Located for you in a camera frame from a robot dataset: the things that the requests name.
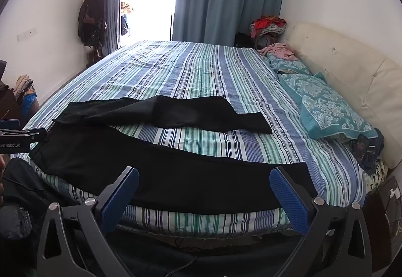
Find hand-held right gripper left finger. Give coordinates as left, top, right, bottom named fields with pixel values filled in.
left=37, top=166, right=140, bottom=277

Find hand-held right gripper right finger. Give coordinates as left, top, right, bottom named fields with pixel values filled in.
left=269, top=166, right=373, bottom=277

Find black pants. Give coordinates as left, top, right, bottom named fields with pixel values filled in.
left=29, top=95, right=318, bottom=215

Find blue bag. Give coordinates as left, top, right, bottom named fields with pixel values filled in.
left=21, top=93, right=39, bottom=120

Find dark cloth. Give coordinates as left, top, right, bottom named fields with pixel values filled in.
left=0, top=158, right=80, bottom=240

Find floral cloth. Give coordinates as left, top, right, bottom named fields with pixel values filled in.
left=364, top=159, right=389, bottom=193

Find dark clothes beside pillow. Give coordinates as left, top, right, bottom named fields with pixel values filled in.
left=349, top=129, right=385, bottom=174

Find large teal patterned pillow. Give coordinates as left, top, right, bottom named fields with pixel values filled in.
left=298, top=73, right=379, bottom=140

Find black bedside box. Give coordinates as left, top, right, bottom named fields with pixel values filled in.
left=366, top=175, right=402, bottom=266

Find small teal patterned pillow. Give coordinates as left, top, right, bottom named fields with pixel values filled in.
left=266, top=51, right=312, bottom=75

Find coat rack with dark clothes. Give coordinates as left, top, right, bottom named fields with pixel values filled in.
left=78, top=0, right=108, bottom=60

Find pink cloth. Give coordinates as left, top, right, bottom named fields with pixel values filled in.
left=258, top=43, right=299, bottom=62

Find bed with striped sheet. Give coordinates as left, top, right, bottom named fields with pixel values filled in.
left=11, top=40, right=366, bottom=237

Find cream padded headboard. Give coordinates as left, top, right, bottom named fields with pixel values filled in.
left=287, top=23, right=402, bottom=169

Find clothes on balcony rack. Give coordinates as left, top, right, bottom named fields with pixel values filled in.
left=120, top=1, right=134, bottom=36

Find dark bag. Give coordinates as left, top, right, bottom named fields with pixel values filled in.
left=235, top=32, right=256, bottom=49

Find red and striped clothes pile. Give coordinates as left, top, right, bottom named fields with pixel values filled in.
left=249, top=16, right=287, bottom=45

